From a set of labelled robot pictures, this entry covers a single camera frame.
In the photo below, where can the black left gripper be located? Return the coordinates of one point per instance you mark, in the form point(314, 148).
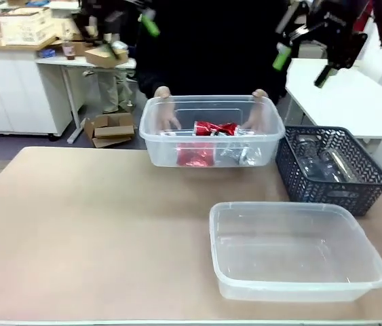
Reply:
point(116, 13)

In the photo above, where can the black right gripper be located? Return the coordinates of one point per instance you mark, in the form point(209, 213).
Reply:
point(336, 30)

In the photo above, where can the clear plastic container with cans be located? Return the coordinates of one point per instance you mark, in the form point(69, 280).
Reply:
point(211, 112)

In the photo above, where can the person's right forearm black sleeve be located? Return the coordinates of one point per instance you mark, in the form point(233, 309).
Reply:
point(151, 79)

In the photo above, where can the dark blue plastic basket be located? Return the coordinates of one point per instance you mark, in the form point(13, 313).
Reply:
point(312, 190)

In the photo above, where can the person's left hand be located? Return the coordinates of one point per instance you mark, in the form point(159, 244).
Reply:
point(256, 115)

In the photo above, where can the person's right hand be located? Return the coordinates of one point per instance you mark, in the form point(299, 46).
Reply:
point(165, 113)

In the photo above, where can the small open cardboard box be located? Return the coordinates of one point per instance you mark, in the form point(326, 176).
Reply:
point(106, 57)

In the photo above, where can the white table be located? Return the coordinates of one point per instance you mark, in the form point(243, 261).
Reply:
point(346, 98)

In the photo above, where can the background person beige trousers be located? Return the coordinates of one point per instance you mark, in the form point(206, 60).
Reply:
point(112, 90)

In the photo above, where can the drink bottle with dark liquid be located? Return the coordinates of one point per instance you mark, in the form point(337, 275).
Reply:
point(68, 50)

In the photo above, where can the white desk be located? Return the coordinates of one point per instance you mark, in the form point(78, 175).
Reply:
point(72, 78)

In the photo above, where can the person's torso black sweater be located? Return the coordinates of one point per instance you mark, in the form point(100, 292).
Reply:
point(211, 47)

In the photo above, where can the blue packet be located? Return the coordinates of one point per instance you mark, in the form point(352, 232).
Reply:
point(48, 53)

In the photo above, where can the clear plastic bottle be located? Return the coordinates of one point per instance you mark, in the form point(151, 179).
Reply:
point(307, 154)
point(340, 166)

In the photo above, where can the open cardboard box on floor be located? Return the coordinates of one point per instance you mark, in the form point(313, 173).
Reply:
point(109, 130)

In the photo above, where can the large printed cardboard box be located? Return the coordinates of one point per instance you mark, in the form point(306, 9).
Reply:
point(24, 27)

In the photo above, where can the crushed silver can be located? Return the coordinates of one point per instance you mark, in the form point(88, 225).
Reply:
point(239, 153)

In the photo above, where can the long crushed red can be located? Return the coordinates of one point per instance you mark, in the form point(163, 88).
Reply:
point(212, 128)

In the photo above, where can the white cabinet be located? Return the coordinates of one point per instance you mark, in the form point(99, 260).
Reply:
point(11, 91)

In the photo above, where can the flat crushed red can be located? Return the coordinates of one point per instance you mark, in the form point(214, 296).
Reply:
point(195, 154)

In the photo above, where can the empty clear plastic container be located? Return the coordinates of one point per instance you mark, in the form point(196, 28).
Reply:
point(296, 251)

